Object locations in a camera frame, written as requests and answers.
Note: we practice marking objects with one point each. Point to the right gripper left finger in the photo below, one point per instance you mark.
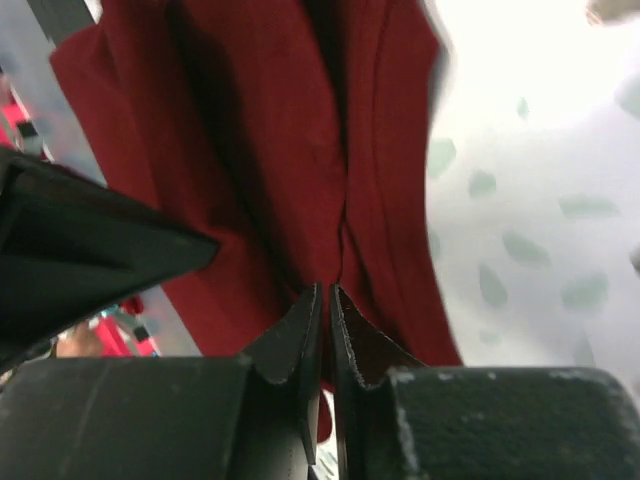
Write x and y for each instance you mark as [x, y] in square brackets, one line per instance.
[250, 416]

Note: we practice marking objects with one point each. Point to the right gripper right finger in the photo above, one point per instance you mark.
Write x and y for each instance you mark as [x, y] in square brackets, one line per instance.
[396, 418]

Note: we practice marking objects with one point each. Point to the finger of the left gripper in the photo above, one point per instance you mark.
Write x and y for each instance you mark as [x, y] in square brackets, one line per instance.
[71, 248]

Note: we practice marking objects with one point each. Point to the dark red t shirt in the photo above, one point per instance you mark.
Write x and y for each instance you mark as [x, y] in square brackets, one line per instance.
[293, 132]

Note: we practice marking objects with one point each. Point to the aluminium frame rail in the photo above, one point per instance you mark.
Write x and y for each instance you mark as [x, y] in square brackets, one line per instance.
[60, 19]

